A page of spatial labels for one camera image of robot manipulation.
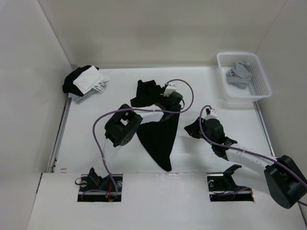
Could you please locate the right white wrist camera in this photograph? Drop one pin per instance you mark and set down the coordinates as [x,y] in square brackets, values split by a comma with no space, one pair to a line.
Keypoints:
[210,114]

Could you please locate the white plastic basket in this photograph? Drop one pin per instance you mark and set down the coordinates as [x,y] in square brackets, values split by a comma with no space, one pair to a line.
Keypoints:
[258,87]

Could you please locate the folded white tank top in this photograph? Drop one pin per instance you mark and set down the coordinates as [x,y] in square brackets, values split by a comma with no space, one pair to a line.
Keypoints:
[91,79]

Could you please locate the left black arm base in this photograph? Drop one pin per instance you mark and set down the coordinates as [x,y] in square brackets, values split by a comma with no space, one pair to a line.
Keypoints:
[94,188]

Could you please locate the folded grey tank top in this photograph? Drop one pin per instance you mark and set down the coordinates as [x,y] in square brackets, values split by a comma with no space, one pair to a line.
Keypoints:
[80,99]

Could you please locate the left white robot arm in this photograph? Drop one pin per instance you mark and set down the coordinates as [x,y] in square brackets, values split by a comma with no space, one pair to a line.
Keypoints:
[123,125]

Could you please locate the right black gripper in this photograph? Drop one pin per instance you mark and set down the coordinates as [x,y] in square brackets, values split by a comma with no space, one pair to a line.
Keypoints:
[192,129]

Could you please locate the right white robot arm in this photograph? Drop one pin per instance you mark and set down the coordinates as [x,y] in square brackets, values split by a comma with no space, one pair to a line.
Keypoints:
[278,177]

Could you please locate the black tank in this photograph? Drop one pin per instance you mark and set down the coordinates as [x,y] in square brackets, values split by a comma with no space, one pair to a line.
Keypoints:
[68,86]
[157,137]

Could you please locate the folded black tank top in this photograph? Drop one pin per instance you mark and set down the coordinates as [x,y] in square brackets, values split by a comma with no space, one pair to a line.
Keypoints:
[68,86]

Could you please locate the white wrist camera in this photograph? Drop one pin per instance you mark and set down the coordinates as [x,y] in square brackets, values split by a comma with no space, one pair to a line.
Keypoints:
[170,87]
[210,114]

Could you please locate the grey tank top in basket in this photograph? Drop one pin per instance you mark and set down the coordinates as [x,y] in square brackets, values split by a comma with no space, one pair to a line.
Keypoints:
[239,75]

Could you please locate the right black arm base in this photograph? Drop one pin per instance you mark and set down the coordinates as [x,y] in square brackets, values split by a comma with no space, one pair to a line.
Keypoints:
[222,187]

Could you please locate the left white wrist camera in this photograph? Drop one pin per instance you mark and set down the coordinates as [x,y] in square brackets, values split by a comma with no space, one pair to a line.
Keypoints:
[170,87]

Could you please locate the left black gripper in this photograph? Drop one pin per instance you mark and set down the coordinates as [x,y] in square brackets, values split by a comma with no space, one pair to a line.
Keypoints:
[166,97]

